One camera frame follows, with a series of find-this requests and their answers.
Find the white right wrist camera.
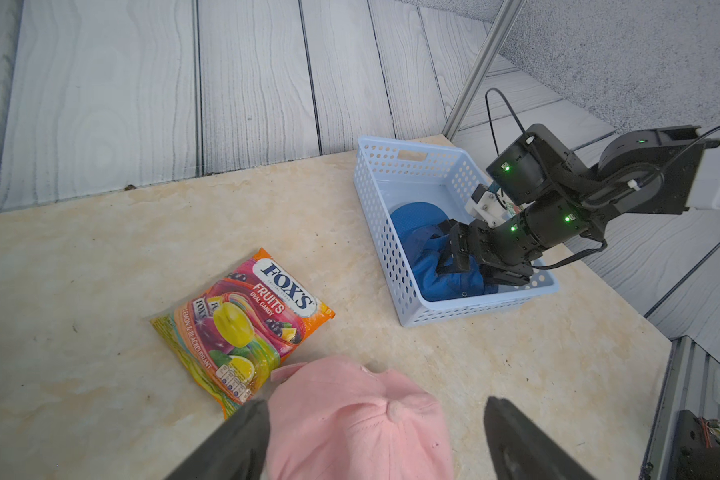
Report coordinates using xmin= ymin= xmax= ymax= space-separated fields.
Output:
xmin=465 ymin=184 xmax=510 ymax=228

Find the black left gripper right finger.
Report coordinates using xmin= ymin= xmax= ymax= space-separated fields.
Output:
xmin=483 ymin=396 xmax=594 ymax=480

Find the light blue plastic basket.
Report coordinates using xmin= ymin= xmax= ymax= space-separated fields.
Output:
xmin=354 ymin=136 xmax=560 ymax=327

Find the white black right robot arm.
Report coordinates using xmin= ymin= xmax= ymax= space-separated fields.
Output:
xmin=436 ymin=124 xmax=720 ymax=286

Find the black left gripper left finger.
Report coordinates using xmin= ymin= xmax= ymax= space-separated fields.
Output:
xmin=166 ymin=400 xmax=271 ymax=480

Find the pink baseball cap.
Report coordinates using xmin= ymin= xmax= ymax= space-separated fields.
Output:
xmin=266 ymin=356 xmax=454 ymax=479

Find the blue baseball cap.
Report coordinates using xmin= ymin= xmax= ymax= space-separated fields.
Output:
xmin=390 ymin=202 xmax=499 ymax=302

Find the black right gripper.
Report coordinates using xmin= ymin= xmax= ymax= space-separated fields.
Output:
xmin=436 ymin=218 xmax=537 ymax=285

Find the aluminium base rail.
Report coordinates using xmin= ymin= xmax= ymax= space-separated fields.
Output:
xmin=640 ymin=336 xmax=720 ymax=479

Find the aluminium right corner post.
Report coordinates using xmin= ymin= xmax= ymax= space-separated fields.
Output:
xmin=442 ymin=0 xmax=526 ymax=140

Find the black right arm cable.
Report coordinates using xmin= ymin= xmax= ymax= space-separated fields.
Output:
xmin=484 ymin=87 xmax=720 ymax=271

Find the Fox's fruit candy bag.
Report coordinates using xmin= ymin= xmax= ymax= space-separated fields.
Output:
xmin=150 ymin=248 xmax=335 ymax=417

